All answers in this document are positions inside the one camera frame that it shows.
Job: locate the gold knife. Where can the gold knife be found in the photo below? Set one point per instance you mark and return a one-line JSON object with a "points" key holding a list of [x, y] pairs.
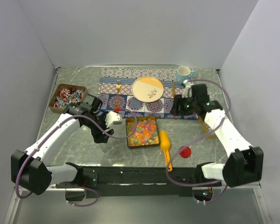
{"points": [[173, 89]]}

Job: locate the clear glass jar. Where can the clear glass jar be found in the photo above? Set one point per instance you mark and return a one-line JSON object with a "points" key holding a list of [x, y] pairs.
{"points": [[109, 149]]}

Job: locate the patterned placemat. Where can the patterned placemat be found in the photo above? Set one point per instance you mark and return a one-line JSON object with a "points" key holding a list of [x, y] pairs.
{"points": [[160, 108]]}

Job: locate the cream and orange plate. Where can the cream and orange plate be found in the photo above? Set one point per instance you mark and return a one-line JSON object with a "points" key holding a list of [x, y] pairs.
{"points": [[147, 89]]}

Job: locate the square tin of translucent candies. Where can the square tin of translucent candies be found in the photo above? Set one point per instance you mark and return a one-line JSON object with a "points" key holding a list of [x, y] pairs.
{"points": [[144, 132]]}

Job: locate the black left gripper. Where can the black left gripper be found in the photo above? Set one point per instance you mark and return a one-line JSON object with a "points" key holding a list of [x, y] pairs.
{"points": [[99, 136]]}

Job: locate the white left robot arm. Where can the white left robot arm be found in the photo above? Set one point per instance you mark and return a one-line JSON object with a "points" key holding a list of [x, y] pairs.
{"points": [[30, 168]]}

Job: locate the yellow plastic scoop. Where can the yellow plastic scoop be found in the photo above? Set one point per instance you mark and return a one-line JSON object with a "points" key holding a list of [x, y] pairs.
{"points": [[165, 146]]}

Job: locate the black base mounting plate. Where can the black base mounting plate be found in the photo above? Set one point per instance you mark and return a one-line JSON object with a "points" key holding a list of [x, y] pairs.
{"points": [[122, 181]]}

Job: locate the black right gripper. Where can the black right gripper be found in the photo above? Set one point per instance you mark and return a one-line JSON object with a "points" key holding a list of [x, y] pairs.
{"points": [[178, 101]]}

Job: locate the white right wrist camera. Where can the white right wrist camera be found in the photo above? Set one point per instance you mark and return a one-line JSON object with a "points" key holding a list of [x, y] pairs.
{"points": [[187, 92]]}

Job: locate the light blue mug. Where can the light blue mug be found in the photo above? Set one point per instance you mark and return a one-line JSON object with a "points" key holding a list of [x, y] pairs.
{"points": [[183, 73]]}

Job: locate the gold fork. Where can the gold fork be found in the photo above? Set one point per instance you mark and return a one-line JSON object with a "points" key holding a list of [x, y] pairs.
{"points": [[118, 88]]}

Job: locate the red jar lid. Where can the red jar lid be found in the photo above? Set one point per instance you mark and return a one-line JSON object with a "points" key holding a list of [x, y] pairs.
{"points": [[185, 152]]}

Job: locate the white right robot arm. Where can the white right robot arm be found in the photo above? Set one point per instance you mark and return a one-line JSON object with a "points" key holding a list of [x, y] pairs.
{"points": [[245, 162]]}

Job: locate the brown box of wrapped candies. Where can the brown box of wrapped candies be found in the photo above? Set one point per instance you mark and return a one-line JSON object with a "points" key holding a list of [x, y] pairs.
{"points": [[66, 94]]}

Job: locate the gold tin of opaque candies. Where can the gold tin of opaque candies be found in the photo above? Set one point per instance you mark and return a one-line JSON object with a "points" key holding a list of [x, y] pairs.
{"points": [[207, 129]]}

